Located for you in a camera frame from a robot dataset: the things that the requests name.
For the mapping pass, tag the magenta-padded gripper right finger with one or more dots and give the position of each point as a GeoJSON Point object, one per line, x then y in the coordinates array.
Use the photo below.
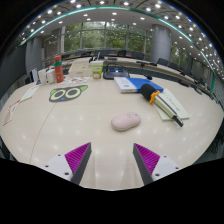
{"type": "Point", "coordinates": [163, 166]}

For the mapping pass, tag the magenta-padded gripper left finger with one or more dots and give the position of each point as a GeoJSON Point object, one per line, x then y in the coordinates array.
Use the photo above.
{"type": "Point", "coordinates": [61, 165]}

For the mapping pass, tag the pink computer mouse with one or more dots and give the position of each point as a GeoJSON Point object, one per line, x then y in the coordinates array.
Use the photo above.
{"type": "Point", "coordinates": [125, 121]}

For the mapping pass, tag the cat-shaped grey green mouse pad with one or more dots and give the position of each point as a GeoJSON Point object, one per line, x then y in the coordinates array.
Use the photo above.
{"type": "Point", "coordinates": [68, 93]}

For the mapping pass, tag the pale green notepad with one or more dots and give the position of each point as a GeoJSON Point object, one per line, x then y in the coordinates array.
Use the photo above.
{"type": "Point", "coordinates": [178, 107]}

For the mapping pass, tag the handheld microphone with black foam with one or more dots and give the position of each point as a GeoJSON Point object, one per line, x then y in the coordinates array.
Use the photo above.
{"type": "Point", "coordinates": [163, 104]}

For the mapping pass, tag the red and white leaflet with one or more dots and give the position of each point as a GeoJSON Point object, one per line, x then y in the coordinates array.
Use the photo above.
{"type": "Point", "coordinates": [11, 113]}

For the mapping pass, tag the white paper leaflet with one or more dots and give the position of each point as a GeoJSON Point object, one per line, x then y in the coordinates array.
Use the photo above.
{"type": "Point", "coordinates": [30, 93]}

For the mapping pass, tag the blue and white book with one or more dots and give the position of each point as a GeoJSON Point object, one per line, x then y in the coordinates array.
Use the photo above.
{"type": "Point", "coordinates": [133, 84]}

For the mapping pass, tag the white mug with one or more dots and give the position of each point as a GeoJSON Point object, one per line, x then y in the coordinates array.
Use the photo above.
{"type": "Point", "coordinates": [51, 76]}

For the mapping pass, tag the black gooseneck microphone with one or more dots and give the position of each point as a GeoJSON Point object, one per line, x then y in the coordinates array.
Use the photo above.
{"type": "Point", "coordinates": [148, 77]}

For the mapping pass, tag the stack of white paper cups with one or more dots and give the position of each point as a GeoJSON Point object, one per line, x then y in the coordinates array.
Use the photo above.
{"type": "Point", "coordinates": [42, 76]}

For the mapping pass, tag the red bottle with green band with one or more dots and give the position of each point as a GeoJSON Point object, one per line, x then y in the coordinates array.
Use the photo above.
{"type": "Point", "coordinates": [59, 70]}

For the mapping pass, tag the beige cardboard box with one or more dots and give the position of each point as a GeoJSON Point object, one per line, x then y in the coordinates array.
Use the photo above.
{"type": "Point", "coordinates": [79, 69]}

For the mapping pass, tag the green printed paper cup with straw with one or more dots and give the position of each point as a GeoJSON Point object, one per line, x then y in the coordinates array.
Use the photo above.
{"type": "Point", "coordinates": [97, 70]}

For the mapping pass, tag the dark office chairs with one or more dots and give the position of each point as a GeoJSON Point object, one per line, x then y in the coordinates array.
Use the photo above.
{"type": "Point", "coordinates": [162, 61]}

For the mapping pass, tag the dark conference microphone console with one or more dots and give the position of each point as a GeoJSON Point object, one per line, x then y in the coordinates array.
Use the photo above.
{"type": "Point", "coordinates": [115, 72]}

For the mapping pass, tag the ceiling lights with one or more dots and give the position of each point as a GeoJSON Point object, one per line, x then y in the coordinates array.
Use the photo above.
{"type": "Point", "coordinates": [114, 13]}

